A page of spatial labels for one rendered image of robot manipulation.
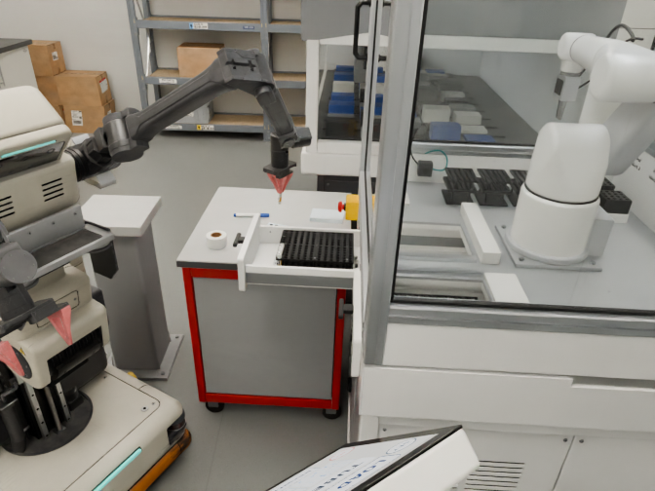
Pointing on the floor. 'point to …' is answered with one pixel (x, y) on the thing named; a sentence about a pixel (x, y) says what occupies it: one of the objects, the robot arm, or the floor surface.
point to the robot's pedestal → (134, 287)
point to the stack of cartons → (71, 88)
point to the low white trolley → (261, 312)
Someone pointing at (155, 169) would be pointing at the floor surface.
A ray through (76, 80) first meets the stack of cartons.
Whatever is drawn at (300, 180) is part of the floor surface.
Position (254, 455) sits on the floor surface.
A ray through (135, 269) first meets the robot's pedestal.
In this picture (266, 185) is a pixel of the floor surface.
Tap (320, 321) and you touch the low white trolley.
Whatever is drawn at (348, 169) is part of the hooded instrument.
